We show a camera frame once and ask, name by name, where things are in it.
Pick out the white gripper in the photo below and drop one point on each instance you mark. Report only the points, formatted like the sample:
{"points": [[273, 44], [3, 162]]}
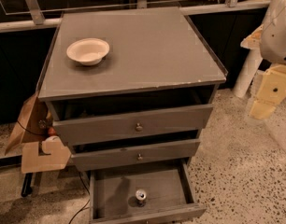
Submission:
{"points": [[276, 37]]}

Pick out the redbull can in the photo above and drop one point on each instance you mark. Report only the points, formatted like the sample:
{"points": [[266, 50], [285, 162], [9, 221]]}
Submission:
{"points": [[141, 197]]}

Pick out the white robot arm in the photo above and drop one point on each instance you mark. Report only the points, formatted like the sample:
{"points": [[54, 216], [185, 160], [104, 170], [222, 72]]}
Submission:
{"points": [[270, 40]]}

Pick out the grey drawer cabinet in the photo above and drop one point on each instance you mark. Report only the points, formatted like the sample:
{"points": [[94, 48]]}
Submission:
{"points": [[150, 49]]}

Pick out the brass top drawer knob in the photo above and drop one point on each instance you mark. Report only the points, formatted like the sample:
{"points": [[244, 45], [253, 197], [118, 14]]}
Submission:
{"points": [[139, 128]]}

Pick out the brass drawer knob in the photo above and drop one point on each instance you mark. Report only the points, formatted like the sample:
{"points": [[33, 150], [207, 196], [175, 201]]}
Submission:
{"points": [[139, 157], [139, 128]]}

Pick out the brass middle drawer knob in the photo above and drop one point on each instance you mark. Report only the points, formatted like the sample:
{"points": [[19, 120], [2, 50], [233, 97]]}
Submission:
{"points": [[139, 157]]}

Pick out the grey bottom drawer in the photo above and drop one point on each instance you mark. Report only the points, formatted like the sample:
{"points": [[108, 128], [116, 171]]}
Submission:
{"points": [[151, 193]]}

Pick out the grey drawer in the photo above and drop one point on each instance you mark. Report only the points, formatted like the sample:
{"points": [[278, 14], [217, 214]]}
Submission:
{"points": [[114, 117], [151, 193], [124, 152]]}

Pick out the grey middle drawer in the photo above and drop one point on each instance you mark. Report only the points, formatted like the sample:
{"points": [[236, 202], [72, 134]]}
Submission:
{"points": [[124, 152]]}

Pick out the grey top drawer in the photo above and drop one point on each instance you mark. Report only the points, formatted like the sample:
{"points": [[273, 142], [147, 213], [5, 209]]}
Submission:
{"points": [[114, 117]]}

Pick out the white diagonal pole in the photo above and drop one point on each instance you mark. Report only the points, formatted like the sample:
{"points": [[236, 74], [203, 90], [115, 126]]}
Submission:
{"points": [[247, 73]]}

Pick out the white paper bowl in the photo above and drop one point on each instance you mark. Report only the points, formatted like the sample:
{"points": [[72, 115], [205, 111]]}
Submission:
{"points": [[88, 51]]}

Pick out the brown cardboard piece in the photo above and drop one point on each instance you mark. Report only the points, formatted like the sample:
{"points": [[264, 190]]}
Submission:
{"points": [[30, 125]]}

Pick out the wooden bracket block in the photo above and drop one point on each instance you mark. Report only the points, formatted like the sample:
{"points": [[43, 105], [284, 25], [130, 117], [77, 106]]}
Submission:
{"points": [[47, 155]]}

